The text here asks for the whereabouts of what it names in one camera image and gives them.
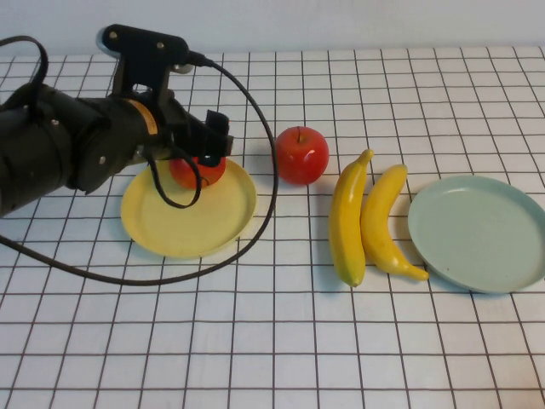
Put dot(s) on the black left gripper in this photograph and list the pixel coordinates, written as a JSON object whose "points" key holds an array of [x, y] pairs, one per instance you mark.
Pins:
{"points": [[181, 128]]}

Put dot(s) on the red apple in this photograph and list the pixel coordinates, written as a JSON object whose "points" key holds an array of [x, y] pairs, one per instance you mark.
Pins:
{"points": [[303, 159], [183, 175]]}

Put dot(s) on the long straight yellow banana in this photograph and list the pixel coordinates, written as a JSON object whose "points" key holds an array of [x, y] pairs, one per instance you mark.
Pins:
{"points": [[347, 221]]}

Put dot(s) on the curved yellow banana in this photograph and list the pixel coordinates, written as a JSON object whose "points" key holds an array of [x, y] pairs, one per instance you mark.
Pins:
{"points": [[380, 226]]}

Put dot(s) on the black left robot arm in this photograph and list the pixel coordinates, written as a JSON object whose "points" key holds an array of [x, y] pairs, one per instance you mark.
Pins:
{"points": [[42, 145]]}

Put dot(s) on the yellow plastic plate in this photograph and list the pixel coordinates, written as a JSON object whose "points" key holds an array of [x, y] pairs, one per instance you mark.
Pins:
{"points": [[204, 230]]}

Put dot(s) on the pale green plastic plate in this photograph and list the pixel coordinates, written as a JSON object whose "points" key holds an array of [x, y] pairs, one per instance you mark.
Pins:
{"points": [[477, 238]]}

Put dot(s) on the white grid-pattern tablecloth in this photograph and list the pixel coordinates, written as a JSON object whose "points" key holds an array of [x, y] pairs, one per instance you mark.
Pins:
{"points": [[272, 349]]}

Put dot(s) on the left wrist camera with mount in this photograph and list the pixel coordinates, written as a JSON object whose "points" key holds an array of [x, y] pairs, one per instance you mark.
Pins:
{"points": [[145, 47]]}

